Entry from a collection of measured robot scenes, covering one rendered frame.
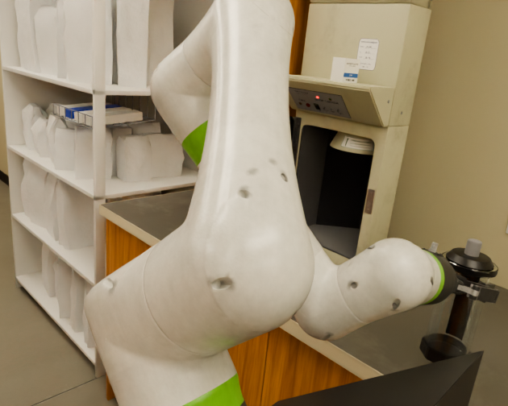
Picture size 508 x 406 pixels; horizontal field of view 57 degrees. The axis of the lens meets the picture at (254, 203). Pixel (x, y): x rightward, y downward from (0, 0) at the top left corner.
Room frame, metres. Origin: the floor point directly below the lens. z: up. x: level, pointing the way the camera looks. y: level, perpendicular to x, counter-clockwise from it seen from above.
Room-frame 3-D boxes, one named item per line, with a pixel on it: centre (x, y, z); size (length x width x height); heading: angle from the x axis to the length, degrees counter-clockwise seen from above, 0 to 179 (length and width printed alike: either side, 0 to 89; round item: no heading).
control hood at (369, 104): (1.31, -0.18, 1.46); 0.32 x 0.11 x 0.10; 46
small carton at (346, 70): (1.29, -0.20, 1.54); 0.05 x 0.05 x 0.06; 32
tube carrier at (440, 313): (0.89, -0.45, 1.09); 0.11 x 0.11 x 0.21
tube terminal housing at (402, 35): (1.45, -0.30, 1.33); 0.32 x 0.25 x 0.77; 46
